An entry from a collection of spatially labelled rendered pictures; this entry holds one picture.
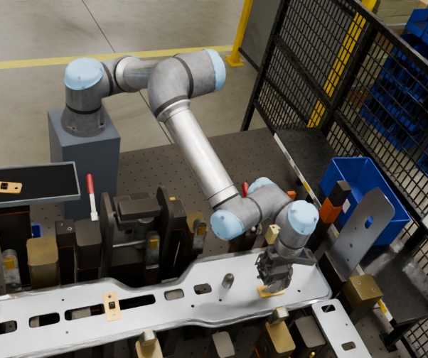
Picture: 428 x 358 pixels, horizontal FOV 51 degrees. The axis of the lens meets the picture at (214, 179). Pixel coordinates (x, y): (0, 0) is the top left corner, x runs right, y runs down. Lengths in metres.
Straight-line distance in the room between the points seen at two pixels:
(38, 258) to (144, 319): 0.33
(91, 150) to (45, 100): 2.04
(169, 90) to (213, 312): 0.62
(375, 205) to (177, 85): 0.65
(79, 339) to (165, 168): 1.04
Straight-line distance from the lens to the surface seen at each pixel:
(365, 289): 1.47
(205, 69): 1.20
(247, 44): 4.24
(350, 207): 1.59
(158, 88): 1.13
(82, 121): 1.56
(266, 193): 1.14
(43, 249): 1.31
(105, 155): 1.64
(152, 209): 1.26
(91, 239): 1.32
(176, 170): 2.09
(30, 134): 3.31
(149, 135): 3.35
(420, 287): 1.63
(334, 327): 1.43
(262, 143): 2.37
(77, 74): 1.48
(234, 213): 1.07
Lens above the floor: 2.13
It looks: 43 degrees down
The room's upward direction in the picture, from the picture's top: 16 degrees clockwise
